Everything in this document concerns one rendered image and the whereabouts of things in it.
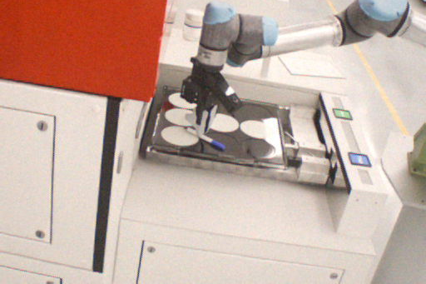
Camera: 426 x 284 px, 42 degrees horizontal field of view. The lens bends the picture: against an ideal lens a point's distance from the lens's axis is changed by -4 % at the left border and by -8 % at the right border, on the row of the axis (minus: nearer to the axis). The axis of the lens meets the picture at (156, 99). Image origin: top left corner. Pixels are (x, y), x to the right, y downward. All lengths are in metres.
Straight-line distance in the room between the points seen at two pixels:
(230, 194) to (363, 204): 0.34
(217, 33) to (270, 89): 0.48
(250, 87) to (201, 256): 0.65
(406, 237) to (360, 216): 0.56
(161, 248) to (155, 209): 0.10
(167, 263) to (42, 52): 0.67
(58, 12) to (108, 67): 0.12
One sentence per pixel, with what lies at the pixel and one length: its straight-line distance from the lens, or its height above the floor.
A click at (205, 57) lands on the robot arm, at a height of 1.14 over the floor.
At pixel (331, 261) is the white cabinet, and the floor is 0.78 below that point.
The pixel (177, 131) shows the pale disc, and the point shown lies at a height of 0.90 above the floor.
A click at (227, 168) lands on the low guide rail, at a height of 0.83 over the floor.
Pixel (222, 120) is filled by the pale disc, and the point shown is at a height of 0.90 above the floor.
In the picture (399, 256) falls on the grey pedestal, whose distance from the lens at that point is 2.04.
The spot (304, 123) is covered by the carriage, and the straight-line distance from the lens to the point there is 1.82.
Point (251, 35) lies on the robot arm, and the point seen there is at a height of 1.21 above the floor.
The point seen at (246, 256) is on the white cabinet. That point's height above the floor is 0.76.
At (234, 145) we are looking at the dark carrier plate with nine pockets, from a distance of 1.57.
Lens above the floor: 1.66
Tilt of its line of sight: 26 degrees down
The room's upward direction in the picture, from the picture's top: 8 degrees clockwise
